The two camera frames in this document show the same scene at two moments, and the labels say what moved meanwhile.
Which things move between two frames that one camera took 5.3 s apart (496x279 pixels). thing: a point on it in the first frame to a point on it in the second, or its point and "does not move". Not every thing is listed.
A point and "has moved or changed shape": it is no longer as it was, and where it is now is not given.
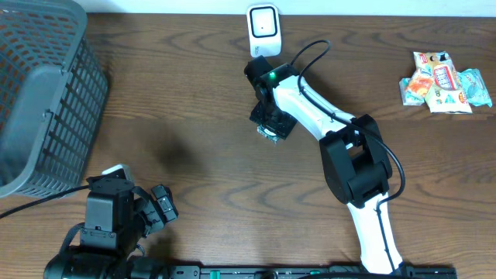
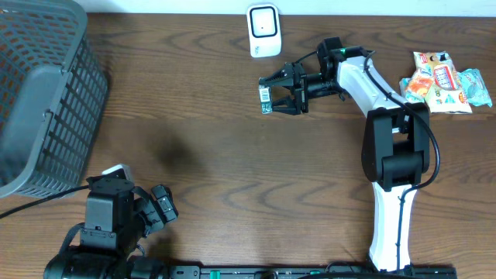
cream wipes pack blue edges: x=446 y=94 does not move
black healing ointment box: x=269 y=132 has moved or changed shape
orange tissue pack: x=421 y=81 does not move
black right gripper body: x=273 y=117 to x=301 y=87
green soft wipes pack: x=473 y=84 does not move
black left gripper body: x=161 y=209 does not move
